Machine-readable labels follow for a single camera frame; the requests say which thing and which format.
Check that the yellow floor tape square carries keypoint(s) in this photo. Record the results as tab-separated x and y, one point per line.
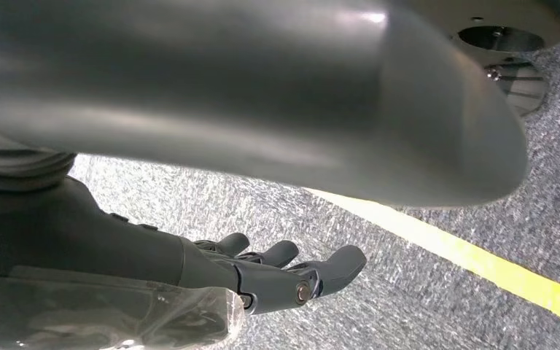
454	246

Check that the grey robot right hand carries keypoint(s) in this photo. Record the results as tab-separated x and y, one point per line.
212	96

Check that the dark robot lower body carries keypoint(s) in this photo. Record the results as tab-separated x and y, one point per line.
502	14

